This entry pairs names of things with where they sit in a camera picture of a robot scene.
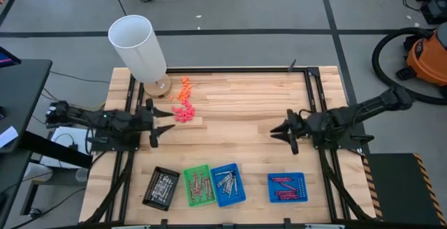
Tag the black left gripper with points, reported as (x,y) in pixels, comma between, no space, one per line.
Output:
(145,122)

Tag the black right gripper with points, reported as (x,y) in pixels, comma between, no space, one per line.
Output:
(304,127)

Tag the blue slotted plastic basket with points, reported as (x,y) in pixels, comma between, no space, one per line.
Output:
(303,187)
(241,197)

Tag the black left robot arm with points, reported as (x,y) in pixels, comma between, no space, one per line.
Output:
(104,119)

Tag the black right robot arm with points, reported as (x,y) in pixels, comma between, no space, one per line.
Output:
(349,115)

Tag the pink foam earplug pile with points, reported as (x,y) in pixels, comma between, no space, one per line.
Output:
(184,114)

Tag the orange foam earplug pile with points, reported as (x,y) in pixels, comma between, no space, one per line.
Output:
(183,89)

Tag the black clamp lever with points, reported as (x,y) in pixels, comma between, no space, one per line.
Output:
(292,65)

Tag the green slotted plastic basket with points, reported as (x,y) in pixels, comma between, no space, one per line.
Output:
(186,187)

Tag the white lamp with wooden base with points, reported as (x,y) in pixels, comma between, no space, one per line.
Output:
(139,47)

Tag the black slotted plastic basket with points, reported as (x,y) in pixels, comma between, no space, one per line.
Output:
(148,201)

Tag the clear plastic cup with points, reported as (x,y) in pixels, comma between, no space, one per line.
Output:
(81,175)

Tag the white flat box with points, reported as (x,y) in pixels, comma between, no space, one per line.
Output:
(63,133)

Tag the black power adapter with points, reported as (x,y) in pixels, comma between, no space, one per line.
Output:
(57,125)

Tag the black desk beam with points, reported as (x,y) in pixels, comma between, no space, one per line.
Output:
(52,148)

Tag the orange shop vacuum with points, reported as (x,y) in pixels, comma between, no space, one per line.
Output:
(427,58)
(375,61)

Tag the black platform with hazard stripes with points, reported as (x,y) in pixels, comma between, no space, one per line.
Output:
(401,187)

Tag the black desk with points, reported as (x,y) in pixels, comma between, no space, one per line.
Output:
(24,93)

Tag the white paper sheet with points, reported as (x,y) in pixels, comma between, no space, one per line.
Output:
(7,136)

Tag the laptop screen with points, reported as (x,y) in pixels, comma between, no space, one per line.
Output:
(7,59)

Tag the black aluminium table frame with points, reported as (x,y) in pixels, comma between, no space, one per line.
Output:
(223,70)

